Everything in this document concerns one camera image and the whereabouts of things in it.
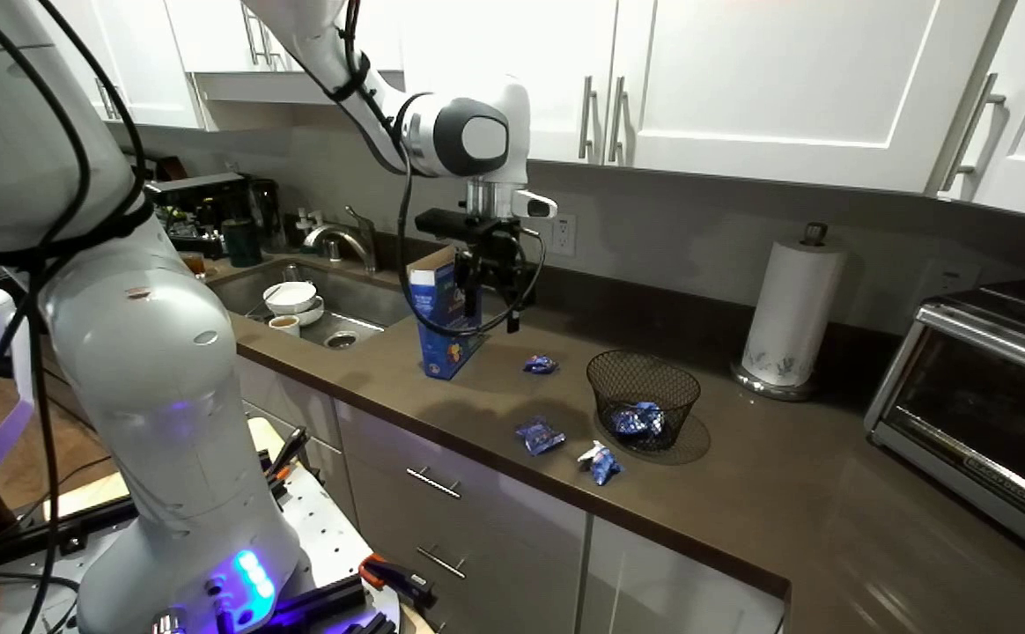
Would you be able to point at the perforated metal robot table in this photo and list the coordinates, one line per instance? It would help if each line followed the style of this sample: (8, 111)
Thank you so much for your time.
(322, 515)

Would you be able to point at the blue object on counter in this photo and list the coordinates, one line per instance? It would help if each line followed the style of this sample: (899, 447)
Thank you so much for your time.
(604, 390)

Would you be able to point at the black screwdriver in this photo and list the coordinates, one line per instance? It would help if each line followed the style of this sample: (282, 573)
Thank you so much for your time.
(288, 451)

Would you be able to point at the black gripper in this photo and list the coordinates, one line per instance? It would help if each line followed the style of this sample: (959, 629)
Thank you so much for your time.
(497, 263)

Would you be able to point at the small blue snack packet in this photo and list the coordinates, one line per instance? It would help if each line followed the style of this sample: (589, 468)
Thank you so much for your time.
(542, 363)

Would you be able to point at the white stacked bowls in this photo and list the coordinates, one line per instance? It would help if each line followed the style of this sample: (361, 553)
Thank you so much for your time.
(292, 302)

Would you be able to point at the red and black hand tool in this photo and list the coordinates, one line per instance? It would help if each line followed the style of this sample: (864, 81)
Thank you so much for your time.
(401, 579)

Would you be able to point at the silver toaster oven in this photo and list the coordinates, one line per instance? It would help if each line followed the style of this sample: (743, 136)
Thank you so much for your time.
(982, 411)

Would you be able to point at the grey drawer front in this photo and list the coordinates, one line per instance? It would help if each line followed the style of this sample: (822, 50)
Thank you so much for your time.
(497, 552)

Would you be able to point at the crumpled blue snack packet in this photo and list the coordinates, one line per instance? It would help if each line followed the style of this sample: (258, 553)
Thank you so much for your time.
(640, 417)

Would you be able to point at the white wall outlet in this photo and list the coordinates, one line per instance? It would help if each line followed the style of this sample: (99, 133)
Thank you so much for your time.
(562, 232)

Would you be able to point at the blue and white snack packet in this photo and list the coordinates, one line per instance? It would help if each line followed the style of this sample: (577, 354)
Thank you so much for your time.
(599, 467)

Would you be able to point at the white paper towel roll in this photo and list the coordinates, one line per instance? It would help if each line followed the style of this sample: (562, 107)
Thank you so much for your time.
(792, 311)

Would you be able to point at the steel kitchen sink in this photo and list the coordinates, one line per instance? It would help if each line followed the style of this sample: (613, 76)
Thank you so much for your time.
(359, 303)

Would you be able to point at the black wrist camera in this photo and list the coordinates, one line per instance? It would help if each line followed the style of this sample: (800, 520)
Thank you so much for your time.
(460, 224)

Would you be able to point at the flat blue snack packet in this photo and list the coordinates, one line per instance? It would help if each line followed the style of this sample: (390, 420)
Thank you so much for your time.
(542, 439)

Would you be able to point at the blue Annie's snack box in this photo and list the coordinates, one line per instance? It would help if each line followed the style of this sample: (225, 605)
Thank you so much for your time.
(442, 339)

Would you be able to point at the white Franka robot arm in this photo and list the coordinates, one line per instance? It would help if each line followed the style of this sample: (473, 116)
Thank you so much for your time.
(146, 354)

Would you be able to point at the chrome sink faucet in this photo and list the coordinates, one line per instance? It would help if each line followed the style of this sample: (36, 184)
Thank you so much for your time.
(335, 236)

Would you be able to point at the black coffee machine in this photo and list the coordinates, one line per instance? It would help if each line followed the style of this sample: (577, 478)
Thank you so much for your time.
(199, 211)

